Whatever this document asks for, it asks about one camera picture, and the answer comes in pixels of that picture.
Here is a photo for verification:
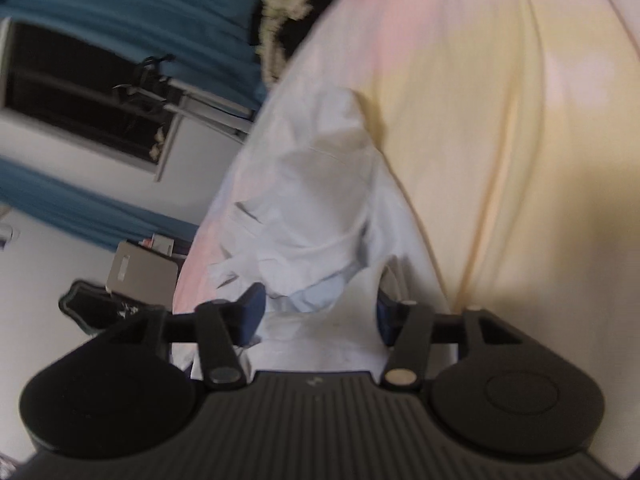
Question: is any beige chair with dark frame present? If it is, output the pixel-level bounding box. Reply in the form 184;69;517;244
104;239;182;307

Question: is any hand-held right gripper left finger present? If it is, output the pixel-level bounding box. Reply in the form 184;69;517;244
107;282;267;390

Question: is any white t-shirt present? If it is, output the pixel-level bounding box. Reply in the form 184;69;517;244
169;85;459;382

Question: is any wide blue curtain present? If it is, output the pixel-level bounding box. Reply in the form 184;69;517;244
0;0;303;113

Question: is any green and cream fluffy garment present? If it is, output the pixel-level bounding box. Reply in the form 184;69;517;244
256;0;317;87

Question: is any pastel tie-dye bed cover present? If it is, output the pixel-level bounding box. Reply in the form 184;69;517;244
172;0;640;477

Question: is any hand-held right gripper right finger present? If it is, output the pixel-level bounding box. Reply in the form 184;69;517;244
375;265;523;390

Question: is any dark window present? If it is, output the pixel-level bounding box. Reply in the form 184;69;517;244
0;16;182;182

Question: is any narrow blue curtain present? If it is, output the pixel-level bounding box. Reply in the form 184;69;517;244
0;156;202;252

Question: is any garment steamer stand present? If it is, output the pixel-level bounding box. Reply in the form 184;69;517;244
112;54;257;137

